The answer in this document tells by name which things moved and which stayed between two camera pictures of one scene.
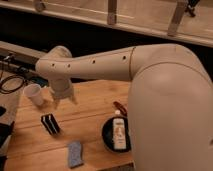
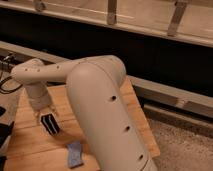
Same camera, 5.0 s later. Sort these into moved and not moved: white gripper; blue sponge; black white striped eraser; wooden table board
Moved: white gripper
Not moved: black white striped eraser; wooden table board; blue sponge
